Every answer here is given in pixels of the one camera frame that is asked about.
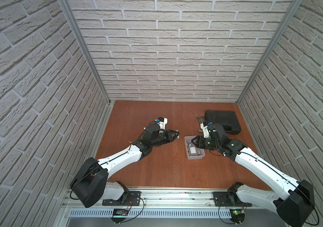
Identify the translucent plastic storage box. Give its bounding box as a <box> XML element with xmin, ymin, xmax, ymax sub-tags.
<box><xmin>184</xmin><ymin>136</ymin><xmax>206</xmax><ymax>160</ymax></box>

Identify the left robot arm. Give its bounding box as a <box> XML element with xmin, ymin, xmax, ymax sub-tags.
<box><xmin>70</xmin><ymin>122</ymin><xmax>179</xmax><ymax>208</ymax></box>

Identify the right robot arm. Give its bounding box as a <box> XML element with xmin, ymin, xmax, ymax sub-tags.
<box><xmin>192</xmin><ymin>122</ymin><xmax>315</xmax><ymax>227</ymax></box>

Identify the white label in box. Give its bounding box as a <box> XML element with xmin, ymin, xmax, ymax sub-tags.
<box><xmin>189</xmin><ymin>147</ymin><xmax>196</xmax><ymax>154</ymax></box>

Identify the black plastic tool case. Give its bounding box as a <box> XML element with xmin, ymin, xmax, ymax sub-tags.
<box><xmin>205</xmin><ymin>110</ymin><xmax>241</xmax><ymax>135</ymax></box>

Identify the right controller board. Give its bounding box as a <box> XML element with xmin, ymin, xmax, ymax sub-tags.
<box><xmin>229</xmin><ymin>210</ymin><xmax>245</xmax><ymax>225</ymax></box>

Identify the controller board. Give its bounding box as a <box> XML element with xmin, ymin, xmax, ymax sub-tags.
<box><xmin>229</xmin><ymin>210</ymin><xmax>245</xmax><ymax>225</ymax></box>
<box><xmin>111</xmin><ymin>209</ymin><xmax>128</xmax><ymax>224</ymax></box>

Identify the left controller board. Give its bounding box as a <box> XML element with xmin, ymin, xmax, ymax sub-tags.
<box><xmin>111</xmin><ymin>209</ymin><xmax>128</xmax><ymax>224</ymax></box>

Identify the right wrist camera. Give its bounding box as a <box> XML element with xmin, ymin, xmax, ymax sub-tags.
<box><xmin>200</xmin><ymin>122</ymin><xmax>212</xmax><ymax>138</ymax></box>

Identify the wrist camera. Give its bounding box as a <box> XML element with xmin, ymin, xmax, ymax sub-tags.
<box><xmin>200</xmin><ymin>122</ymin><xmax>212</xmax><ymax>138</ymax></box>
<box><xmin>155</xmin><ymin>117</ymin><xmax>168</xmax><ymax>131</ymax></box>

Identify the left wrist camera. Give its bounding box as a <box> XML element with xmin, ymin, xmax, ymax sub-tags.
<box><xmin>155</xmin><ymin>117</ymin><xmax>168</xmax><ymax>131</ymax></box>

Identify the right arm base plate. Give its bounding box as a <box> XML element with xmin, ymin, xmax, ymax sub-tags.
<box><xmin>212</xmin><ymin>191</ymin><xmax>252</xmax><ymax>208</ymax></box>

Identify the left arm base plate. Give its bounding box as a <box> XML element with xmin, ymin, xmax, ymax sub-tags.
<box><xmin>102</xmin><ymin>191</ymin><xmax>141</xmax><ymax>206</ymax></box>

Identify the aluminium rail frame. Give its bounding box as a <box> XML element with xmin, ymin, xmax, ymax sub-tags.
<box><xmin>56</xmin><ymin>187</ymin><xmax>270</xmax><ymax>226</ymax></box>

